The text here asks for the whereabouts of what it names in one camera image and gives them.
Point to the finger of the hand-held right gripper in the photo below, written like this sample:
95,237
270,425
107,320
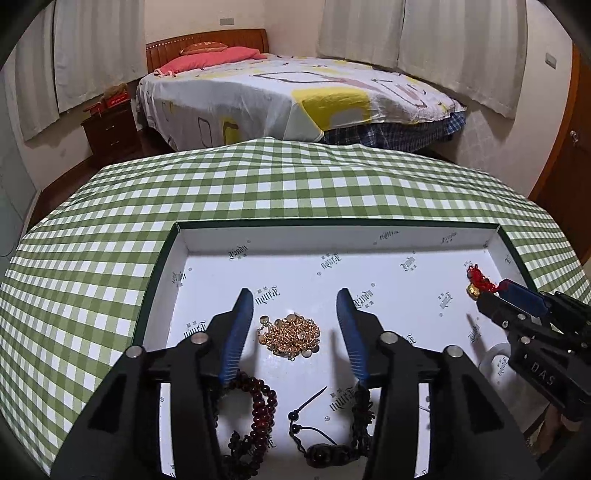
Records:
524,297
496,311

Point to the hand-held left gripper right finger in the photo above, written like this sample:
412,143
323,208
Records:
351,332

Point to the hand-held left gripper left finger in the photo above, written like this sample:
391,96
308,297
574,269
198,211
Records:
238,332

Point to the red knotted charm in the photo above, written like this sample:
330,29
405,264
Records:
480,279

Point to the white jade bangle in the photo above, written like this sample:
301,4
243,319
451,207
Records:
489,364

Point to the white shallow box tray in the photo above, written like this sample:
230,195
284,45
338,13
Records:
300,277

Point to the brown wooden door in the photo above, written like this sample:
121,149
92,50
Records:
568,194

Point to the green checked tablecloth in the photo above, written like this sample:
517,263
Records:
277,184

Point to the metal door knob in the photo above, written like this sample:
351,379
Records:
574,136

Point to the blue plaid bed sheet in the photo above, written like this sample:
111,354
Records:
392,131

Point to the dark wooden nightstand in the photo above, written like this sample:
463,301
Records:
113,134

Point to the patterned white bed cover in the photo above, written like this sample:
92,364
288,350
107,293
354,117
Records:
258,97

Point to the white curtain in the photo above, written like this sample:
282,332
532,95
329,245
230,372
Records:
461,55
360,32
97,50
37,83

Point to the red gift boxes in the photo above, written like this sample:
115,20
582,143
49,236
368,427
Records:
111,99

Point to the pink pillow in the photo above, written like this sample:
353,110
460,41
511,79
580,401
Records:
207,59

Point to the red embroidered cushion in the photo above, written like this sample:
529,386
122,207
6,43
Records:
203,47

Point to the wooden bed headboard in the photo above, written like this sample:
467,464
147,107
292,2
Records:
207,37

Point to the white light switch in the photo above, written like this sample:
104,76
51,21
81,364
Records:
551,60

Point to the wall outlet plate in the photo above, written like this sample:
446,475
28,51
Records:
226,21

